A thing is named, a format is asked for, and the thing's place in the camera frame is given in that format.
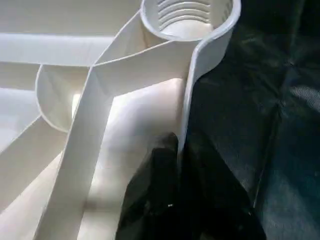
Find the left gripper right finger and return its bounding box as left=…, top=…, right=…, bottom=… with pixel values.
left=178, top=131, right=267, bottom=240

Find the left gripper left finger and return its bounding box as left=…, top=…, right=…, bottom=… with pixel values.
left=116, top=132, right=182, bottom=240

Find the white plastic table top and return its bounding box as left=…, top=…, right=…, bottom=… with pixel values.
left=0, top=0, right=242, bottom=240

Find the black work mat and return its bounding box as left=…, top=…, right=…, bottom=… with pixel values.
left=185, top=0, right=320, bottom=240

